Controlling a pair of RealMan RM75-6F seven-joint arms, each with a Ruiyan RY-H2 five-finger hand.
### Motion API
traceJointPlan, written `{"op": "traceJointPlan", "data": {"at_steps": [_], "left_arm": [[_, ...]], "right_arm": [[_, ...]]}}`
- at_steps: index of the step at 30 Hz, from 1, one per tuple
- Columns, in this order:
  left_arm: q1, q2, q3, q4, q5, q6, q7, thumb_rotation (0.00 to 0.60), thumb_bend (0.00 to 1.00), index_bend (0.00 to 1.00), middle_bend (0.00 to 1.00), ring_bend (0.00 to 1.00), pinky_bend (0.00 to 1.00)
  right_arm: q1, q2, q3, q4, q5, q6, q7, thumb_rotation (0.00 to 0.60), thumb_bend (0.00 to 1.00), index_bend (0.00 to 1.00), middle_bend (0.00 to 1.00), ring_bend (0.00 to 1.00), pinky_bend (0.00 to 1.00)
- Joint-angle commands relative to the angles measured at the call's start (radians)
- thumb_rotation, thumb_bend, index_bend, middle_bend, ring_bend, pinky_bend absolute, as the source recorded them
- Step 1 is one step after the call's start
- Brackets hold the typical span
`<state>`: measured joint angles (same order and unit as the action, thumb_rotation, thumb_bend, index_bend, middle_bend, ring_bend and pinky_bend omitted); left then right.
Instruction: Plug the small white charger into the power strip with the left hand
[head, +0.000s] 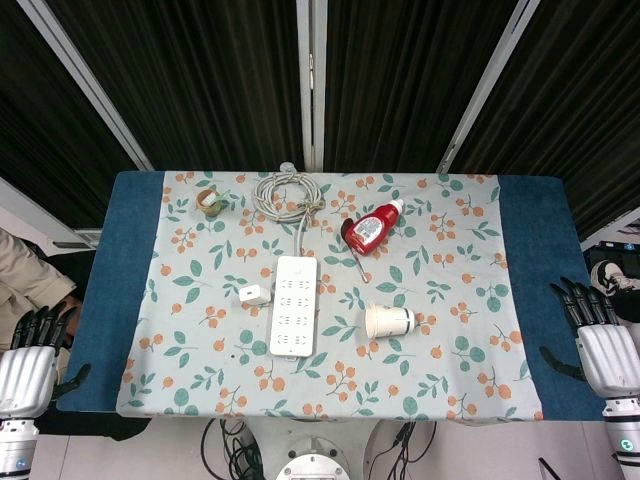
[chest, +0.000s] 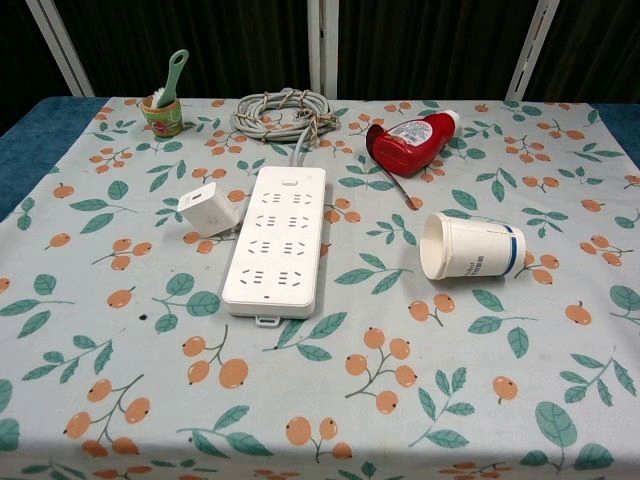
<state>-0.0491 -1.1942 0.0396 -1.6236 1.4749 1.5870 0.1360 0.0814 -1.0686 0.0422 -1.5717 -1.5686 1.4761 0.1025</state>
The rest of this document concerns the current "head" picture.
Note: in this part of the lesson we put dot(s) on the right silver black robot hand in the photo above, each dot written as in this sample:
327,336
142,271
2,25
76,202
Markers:
607,360

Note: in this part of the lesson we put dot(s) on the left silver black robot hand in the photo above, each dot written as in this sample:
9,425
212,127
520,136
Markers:
27,372

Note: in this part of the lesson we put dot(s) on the small white charger cube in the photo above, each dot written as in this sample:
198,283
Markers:
252,295

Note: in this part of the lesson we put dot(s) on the round white robot base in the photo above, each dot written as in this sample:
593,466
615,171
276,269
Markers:
312,462

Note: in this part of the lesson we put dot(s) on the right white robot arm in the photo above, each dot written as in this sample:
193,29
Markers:
622,435

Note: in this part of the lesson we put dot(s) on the white power strip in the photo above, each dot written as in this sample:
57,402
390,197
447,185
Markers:
294,310

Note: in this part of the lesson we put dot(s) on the black white sneaker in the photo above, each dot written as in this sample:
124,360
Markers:
612,277

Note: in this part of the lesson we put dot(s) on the blue table cover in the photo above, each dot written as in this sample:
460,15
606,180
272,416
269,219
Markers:
540,300

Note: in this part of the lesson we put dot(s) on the person in beige jacket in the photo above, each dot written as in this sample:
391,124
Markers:
25,275

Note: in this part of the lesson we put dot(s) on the floral patterned tablecloth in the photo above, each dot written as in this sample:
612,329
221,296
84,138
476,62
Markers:
200,360

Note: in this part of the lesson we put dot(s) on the white paper cup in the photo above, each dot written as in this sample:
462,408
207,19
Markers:
387,321

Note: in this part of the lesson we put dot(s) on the small brown wooden cup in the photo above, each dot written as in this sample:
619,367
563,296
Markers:
209,206

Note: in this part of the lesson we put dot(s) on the black pleated curtain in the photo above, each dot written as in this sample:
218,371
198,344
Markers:
575,100
40,125
400,75
200,75

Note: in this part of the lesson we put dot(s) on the small white green tube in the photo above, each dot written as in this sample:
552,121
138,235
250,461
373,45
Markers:
216,199

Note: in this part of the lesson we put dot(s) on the red ketchup squeeze bottle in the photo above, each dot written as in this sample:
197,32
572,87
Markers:
369,227

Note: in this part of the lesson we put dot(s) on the grey slanted frame post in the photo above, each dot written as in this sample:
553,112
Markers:
85,80
485,85

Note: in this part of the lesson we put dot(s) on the grey vertical frame post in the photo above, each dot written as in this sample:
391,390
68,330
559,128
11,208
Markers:
311,85

